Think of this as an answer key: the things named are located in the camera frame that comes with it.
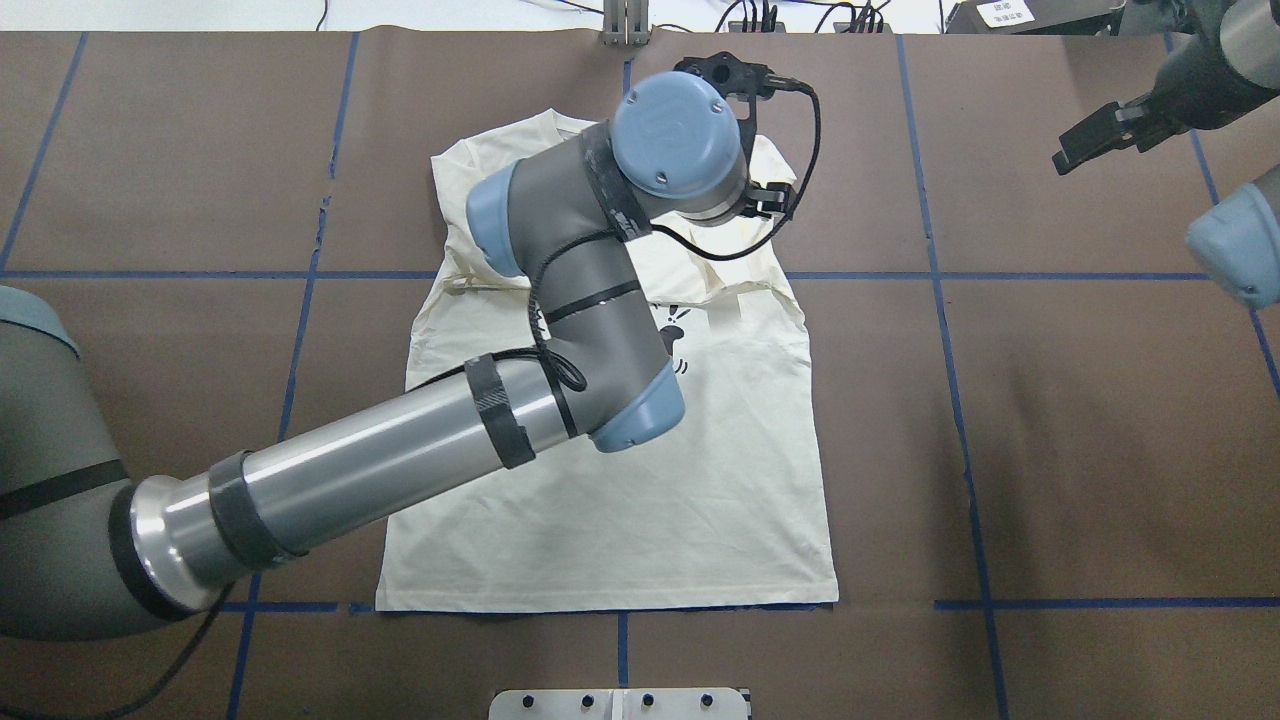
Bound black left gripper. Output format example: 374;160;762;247
700;179;791;225

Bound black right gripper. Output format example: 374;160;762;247
1052;60;1216;176

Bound cream long sleeve cat shirt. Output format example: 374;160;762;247
375;110;838;612

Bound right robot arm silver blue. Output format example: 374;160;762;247
1052;1;1279;310

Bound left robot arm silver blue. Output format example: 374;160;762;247
1;53;812;641

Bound black box with white label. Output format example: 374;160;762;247
943;1;1125;36

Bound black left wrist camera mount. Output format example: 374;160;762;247
672;51;812;149

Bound aluminium frame post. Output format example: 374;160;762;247
600;0;652;47

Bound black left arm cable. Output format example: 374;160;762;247
525;79;823;393

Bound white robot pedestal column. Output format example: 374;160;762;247
486;687;754;719

